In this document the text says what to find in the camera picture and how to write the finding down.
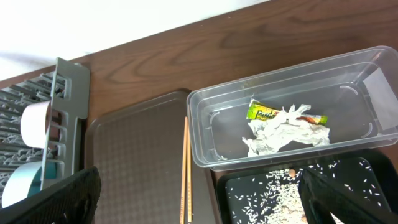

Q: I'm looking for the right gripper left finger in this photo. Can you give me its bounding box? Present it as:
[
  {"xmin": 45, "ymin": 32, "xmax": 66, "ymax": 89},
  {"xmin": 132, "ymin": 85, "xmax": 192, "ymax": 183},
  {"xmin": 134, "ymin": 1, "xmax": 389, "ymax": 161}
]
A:
[{"xmin": 1, "ymin": 166, "xmax": 101, "ymax": 224}]

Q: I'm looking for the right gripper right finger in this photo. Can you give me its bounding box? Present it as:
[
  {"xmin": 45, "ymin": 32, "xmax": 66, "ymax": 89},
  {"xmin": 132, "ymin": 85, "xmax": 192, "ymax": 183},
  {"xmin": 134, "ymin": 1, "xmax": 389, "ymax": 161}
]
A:
[{"xmin": 298, "ymin": 169, "xmax": 397, "ymax": 224}]

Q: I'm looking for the rice food waste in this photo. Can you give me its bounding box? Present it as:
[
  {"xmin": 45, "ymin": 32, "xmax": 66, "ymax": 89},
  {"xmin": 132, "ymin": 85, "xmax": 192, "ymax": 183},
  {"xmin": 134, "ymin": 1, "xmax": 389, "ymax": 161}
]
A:
[{"xmin": 225, "ymin": 157, "xmax": 389, "ymax": 224}]

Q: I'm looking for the light blue bowl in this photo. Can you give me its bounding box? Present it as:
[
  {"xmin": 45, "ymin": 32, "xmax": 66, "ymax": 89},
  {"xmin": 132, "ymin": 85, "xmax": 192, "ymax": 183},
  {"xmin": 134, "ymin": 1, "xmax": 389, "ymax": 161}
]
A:
[{"xmin": 1, "ymin": 161, "xmax": 63, "ymax": 208}]

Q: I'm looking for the white paper napkin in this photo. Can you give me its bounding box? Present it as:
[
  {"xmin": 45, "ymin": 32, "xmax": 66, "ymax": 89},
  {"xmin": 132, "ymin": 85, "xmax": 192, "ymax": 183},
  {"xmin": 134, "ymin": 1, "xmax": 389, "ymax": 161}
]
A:
[{"xmin": 242, "ymin": 104, "xmax": 330, "ymax": 157}]

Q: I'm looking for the white pink bowl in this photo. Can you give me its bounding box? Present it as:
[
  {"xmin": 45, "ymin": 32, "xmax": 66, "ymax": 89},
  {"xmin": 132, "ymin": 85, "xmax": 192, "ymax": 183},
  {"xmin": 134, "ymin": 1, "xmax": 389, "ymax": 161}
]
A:
[{"xmin": 20, "ymin": 101, "xmax": 51, "ymax": 149}]

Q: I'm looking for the green orange snack wrapper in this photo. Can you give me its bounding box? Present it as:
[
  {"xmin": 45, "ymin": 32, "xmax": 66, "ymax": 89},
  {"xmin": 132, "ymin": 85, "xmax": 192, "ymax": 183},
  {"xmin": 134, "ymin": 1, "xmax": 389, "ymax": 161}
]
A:
[{"xmin": 246, "ymin": 99, "xmax": 328, "ymax": 125}]

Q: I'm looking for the wooden chopstick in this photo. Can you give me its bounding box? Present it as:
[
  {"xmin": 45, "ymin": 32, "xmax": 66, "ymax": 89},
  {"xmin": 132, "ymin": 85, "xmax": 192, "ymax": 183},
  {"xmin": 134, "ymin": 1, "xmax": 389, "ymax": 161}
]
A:
[
  {"xmin": 187, "ymin": 125, "xmax": 192, "ymax": 223},
  {"xmin": 180, "ymin": 117, "xmax": 188, "ymax": 224}
]

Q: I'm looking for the black waste tray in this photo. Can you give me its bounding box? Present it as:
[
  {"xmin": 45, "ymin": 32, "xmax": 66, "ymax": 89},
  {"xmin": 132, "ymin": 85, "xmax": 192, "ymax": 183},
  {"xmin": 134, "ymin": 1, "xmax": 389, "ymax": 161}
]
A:
[{"xmin": 216, "ymin": 149, "xmax": 397, "ymax": 223}]

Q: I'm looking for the brown serving tray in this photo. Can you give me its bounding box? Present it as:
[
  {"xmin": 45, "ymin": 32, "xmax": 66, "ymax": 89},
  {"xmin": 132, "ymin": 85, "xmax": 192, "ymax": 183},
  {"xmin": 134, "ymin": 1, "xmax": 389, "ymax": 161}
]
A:
[{"xmin": 83, "ymin": 90, "xmax": 218, "ymax": 224}]

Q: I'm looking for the clear plastic bin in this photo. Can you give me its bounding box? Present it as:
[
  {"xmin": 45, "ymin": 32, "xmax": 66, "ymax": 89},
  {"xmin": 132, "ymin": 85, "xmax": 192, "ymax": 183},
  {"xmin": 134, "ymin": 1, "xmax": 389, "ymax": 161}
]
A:
[{"xmin": 187, "ymin": 46, "xmax": 397, "ymax": 171}]

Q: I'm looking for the grey plastic dish rack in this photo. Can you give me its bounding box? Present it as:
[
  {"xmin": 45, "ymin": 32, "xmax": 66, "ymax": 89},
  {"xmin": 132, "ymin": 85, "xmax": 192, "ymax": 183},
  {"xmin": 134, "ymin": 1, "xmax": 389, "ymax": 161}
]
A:
[{"xmin": 1, "ymin": 58, "xmax": 90, "ymax": 200}]

